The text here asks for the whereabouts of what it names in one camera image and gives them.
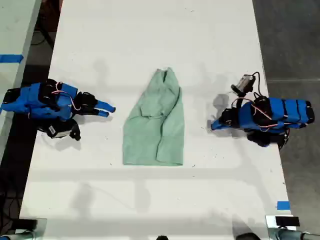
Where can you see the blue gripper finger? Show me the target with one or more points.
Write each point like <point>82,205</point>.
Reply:
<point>218,121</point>
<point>106,106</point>
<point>218,127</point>
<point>101,113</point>

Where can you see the pale green T-shirt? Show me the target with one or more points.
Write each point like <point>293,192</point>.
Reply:
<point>155,125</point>

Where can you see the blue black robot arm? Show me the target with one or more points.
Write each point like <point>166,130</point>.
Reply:
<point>280,112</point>
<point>37,102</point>

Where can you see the long blue tape strip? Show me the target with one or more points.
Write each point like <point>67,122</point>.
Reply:
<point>11,58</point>

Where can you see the short blue tape patch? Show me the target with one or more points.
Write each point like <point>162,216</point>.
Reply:
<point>283,205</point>

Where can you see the pale side table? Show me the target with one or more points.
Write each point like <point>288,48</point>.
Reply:
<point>12,30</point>

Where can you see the white mounting plate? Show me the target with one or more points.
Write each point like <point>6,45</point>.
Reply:
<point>270,221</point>

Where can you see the large black round knob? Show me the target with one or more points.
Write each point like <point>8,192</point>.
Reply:
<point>248,236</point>

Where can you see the black box on white plate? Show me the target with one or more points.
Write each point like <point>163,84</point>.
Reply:
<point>287,221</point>

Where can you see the small black round knob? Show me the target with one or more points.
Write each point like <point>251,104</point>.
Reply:
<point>162,238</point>

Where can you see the grey metal tube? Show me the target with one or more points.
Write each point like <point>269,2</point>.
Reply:
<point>17,236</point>
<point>292,235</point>

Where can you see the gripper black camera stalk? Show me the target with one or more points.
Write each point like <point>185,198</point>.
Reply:
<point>75,132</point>
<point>241,98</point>

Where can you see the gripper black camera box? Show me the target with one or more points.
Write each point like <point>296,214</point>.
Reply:
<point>243,83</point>
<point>58,131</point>

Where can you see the grey metal bracket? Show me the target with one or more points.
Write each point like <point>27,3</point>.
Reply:
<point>42,227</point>

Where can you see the black box on metal bracket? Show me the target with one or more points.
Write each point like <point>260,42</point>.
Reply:
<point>26,223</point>

